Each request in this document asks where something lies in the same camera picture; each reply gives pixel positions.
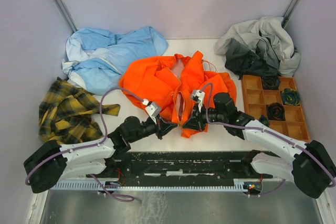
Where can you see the wooden compartment tray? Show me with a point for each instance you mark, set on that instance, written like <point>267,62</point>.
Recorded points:
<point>257,101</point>

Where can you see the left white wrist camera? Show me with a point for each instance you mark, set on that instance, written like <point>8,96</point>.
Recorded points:
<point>151,108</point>

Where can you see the white slotted cable duct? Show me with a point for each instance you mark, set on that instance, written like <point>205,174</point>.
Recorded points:
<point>157,184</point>

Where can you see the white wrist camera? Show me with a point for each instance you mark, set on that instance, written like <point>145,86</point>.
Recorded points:
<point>198,96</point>
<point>151,108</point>

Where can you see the orange jacket pink lining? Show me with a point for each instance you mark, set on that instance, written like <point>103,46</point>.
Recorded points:
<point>170,80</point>

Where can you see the left aluminium corner rail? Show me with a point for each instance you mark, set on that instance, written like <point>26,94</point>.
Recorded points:
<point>66,15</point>

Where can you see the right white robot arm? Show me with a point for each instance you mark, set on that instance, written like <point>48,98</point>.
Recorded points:
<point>307,165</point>

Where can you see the black rolled sock centre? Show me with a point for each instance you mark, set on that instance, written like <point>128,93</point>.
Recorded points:
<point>276,112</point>

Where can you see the dark rolled sock front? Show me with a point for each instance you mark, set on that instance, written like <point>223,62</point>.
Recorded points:
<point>264,120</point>

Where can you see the yellow black plaid shirt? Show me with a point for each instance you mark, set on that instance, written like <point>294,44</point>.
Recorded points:
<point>65,114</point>

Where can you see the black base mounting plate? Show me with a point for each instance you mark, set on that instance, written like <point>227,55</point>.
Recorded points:
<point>224,165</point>

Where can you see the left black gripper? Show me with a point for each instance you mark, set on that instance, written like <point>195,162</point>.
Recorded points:
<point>162,127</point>

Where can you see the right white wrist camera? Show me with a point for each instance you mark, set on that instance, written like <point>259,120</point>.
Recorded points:
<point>198,96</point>

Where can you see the grey crumpled garment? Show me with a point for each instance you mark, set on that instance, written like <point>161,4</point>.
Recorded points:
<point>265,35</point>

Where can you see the black rolled sock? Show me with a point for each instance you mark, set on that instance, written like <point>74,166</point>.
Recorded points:
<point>276,112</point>
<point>270,82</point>

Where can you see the light blue garment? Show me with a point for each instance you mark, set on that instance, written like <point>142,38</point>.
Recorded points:
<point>98,58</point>

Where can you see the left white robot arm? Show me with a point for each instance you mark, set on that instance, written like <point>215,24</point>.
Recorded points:
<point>54,162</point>

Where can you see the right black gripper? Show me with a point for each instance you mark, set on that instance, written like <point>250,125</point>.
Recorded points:
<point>196,123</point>

